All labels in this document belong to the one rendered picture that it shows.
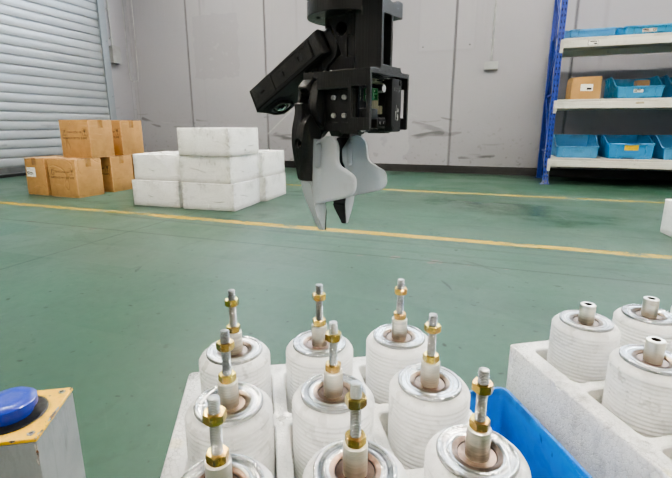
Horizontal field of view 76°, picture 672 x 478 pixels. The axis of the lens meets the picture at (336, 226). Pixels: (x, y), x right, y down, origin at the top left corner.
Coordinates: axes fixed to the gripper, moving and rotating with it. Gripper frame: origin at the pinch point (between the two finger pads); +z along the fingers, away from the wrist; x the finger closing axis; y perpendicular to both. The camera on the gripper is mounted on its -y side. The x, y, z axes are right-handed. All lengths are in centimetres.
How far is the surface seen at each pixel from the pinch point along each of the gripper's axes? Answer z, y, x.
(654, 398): 24.1, 31.1, 26.0
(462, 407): 22.0, 13.4, 7.4
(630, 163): 25, 10, 441
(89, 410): 46, -57, -4
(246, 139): 0, -199, 170
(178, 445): 28.3, -14.3, -11.0
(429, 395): 21.0, 10.0, 5.8
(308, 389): 21.0, -1.9, -1.5
